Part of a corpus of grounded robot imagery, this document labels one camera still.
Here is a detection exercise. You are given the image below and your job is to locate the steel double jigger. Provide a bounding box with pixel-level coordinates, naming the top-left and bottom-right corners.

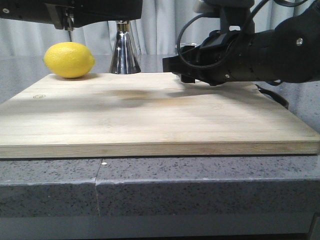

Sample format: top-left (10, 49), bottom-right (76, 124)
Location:
top-left (109, 20), bottom-right (141, 75)

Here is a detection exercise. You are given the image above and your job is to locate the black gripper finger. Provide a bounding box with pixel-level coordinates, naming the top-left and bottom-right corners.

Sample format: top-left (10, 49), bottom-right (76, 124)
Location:
top-left (162, 56), bottom-right (196, 84)

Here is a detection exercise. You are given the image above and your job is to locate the wooden cutting board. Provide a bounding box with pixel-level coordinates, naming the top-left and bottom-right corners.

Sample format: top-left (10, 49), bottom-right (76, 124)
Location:
top-left (0, 73), bottom-right (320, 159)

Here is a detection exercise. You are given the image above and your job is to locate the yellow lemon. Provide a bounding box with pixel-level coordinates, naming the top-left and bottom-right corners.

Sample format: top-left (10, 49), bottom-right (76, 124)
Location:
top-left (43, 42), bottom-right (96, 79)

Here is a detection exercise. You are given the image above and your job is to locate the grey curtain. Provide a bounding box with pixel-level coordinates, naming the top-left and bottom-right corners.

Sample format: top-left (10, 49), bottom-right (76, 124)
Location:
top-left (0, 0), bottom-right (312, 58)

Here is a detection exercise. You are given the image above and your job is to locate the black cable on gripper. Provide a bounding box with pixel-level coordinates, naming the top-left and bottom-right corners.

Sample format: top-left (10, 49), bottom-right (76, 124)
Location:
top-left (176, 0), bottom-right (270, 68)

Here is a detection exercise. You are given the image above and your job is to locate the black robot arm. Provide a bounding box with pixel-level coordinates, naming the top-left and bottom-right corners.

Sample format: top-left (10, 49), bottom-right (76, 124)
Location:
top-left (162, 0), bottom-right (320, 86)

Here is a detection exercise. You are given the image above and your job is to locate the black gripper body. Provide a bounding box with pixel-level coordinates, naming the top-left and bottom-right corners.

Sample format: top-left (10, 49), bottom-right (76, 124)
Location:
top-left (178, 29), bottom-right (261, 86)
top-left (0, 0), bottom-right (143, 31)

